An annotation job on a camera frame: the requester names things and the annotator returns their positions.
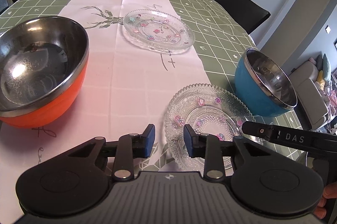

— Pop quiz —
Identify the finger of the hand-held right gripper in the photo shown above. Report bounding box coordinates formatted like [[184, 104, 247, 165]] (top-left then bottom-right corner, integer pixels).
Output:
[[242, 121, 337, 160]]

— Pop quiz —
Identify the glass plate smooth rim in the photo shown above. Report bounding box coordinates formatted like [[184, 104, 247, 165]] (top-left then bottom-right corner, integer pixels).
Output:
[[122, 9, 196, 54]]

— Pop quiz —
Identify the blue steel bowl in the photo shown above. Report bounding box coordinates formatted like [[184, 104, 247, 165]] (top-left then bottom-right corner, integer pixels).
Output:
[[234, 48, 298, 117]]

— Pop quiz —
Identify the glass plate scalloped beaded rim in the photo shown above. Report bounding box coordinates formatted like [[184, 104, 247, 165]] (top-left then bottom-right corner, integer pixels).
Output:
[[164, 83, 264, 172]]

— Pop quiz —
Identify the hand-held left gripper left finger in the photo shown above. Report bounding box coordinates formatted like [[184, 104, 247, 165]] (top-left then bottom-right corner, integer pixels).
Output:
[[63, 123, 156, 183]]

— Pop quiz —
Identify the person's right hand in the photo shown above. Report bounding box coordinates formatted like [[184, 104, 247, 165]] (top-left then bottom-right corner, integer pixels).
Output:
[[317, 184, 337, 220]]

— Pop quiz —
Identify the pink deer print table runner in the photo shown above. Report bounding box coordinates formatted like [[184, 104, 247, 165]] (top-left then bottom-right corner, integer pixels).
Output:
[[0, 0, 211, 216]]

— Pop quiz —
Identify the beige sofa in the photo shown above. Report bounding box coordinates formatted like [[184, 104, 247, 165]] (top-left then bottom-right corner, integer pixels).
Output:
[[290, 56, 337, 133]]

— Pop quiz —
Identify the teal cushion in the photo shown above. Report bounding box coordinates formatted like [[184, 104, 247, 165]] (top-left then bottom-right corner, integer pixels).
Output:
[[322, 54, 332, 82]]

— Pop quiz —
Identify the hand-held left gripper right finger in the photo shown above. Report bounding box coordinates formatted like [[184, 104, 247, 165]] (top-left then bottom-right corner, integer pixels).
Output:
[[183, 124, 277, 182]]

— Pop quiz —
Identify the orange steel bowl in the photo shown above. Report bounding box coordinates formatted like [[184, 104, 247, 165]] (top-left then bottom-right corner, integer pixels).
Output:
[[0, 16, 90, 129]]

